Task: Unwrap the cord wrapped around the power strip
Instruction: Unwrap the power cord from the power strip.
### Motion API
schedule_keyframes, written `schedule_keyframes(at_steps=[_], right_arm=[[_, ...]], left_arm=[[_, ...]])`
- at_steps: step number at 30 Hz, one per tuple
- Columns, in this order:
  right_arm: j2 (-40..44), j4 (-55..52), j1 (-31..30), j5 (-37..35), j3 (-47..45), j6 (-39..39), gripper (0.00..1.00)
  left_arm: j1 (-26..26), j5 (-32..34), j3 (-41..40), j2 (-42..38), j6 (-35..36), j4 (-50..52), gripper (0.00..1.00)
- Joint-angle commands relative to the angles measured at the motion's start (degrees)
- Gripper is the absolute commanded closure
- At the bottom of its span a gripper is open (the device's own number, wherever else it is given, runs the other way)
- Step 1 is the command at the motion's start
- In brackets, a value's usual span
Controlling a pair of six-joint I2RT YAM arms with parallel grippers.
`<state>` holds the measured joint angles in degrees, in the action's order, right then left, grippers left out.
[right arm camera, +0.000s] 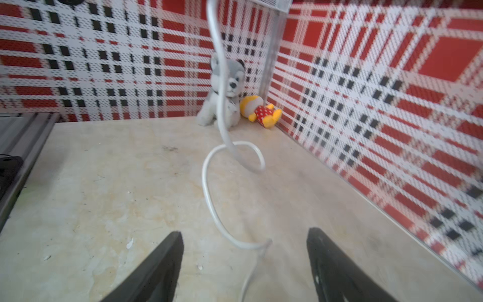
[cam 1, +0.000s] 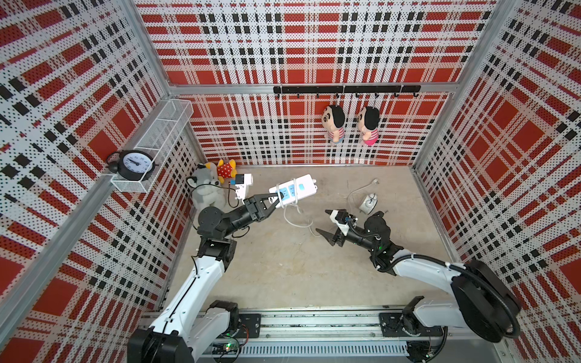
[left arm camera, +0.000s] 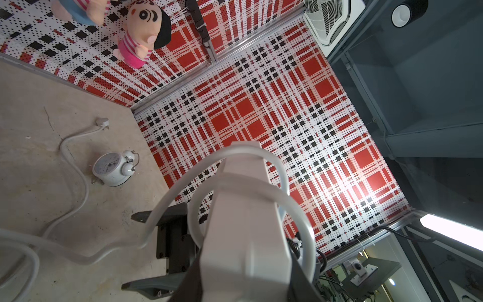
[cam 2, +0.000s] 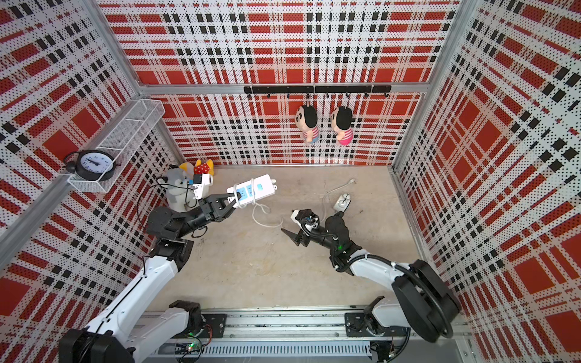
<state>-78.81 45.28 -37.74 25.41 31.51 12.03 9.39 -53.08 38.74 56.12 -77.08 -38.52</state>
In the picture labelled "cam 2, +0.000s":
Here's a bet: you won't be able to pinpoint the white power strip cord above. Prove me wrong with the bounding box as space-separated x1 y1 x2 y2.
233 178 357 229

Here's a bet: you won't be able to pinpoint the hanging doll blue shorts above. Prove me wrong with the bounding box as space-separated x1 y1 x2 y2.
295 104 320 144

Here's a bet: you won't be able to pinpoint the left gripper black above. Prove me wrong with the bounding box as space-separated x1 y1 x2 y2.
176 193 244 239

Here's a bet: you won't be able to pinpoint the hanging doll pink shorts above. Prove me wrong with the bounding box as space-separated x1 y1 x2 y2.
331 106 354 146

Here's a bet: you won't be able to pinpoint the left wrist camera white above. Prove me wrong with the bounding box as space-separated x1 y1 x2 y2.
189 174 213 200

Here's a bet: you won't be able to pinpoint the white computer mouse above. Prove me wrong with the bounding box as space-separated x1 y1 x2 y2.
333 193 352 213

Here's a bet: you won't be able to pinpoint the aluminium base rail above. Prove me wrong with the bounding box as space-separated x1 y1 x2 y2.
148 306 480 362

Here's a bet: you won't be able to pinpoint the green circuit board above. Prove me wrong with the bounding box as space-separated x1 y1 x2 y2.
174 343 203 355

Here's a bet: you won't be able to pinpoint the black round alarm clock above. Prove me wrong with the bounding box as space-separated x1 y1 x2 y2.
63 150 117 182

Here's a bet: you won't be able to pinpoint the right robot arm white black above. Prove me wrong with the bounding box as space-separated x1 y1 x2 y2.
282 209 461 343

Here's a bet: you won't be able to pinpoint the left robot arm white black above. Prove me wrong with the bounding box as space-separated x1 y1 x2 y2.
58 192 240 362

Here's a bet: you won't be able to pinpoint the grey husky plush toy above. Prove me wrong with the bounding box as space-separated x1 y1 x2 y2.
157 165 198 213

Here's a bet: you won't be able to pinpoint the yellow red plush toy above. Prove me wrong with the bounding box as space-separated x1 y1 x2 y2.
179 160 215 176

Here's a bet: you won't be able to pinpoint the black wall hook rail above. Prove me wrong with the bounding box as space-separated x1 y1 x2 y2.
243 85 393 96

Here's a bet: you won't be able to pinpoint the white wire mesh shelf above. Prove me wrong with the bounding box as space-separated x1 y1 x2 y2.
68 98 164 193

